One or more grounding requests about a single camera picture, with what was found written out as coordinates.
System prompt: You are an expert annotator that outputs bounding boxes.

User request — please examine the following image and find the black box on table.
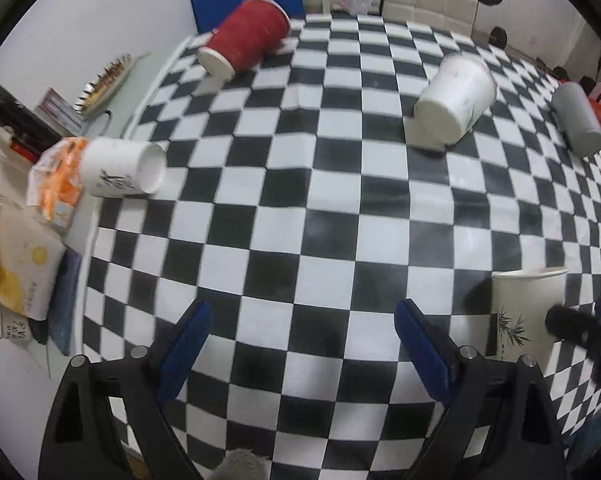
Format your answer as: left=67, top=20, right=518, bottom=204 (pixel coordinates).
left=0, top=84, right=62, bottom=162

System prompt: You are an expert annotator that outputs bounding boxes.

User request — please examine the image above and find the spiky edged decorative plate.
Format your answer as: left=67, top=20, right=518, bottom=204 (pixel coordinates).
left=74, top=53, right=134, bottom=118

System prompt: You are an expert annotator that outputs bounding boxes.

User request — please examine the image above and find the red paper cup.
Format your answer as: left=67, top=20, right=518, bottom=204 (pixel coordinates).
left=197, top=0, right=291, bottom=81

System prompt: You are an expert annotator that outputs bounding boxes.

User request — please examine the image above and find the checkered black white tablecloth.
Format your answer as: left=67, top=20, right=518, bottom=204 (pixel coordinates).
left=82, top=16, right=601, bottom=479

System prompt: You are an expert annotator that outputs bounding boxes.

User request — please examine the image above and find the yellow white snack bag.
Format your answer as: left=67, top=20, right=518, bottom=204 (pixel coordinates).
left=0, top=194, right=66, bottom=321

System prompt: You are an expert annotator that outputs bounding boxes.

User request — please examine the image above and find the white paper cup with bamboo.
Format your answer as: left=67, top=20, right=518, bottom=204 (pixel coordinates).
left=491, top=266, right=567, bottom=370

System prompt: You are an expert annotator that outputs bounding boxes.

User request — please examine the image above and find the grey cylindrical cup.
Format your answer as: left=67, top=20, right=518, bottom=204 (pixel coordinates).
left=550, top=82, right=601, bottom=158

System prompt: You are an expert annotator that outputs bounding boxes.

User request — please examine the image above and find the small white cup with print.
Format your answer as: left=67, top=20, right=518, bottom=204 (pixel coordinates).
left=79, top=138, right=167, bottom=197

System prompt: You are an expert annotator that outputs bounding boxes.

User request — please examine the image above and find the small black dumbbell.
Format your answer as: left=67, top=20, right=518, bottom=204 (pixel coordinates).
left=488, top=26, right=508, bottom=50

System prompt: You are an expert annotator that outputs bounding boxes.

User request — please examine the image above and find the dark blue notebook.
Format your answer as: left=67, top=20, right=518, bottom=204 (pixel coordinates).
left=46, top=247, right=82, bottom=356

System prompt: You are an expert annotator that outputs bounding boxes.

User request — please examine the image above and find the white paper cup with birds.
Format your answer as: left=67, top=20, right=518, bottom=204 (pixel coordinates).
left=413, top=54, right=498, bottom=148

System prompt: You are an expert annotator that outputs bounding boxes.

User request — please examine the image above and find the orange snack package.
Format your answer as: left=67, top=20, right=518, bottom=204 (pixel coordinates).
left=26, top=136, right=89, bottom=230

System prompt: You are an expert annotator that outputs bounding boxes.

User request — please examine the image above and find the white plastic bag on floor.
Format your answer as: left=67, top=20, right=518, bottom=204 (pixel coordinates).
left=330, top=0, right=380, bottom=15

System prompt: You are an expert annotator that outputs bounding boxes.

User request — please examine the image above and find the white mug with text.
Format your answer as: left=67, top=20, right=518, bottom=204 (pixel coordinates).
left=0, top=304, right=31, bottom=344

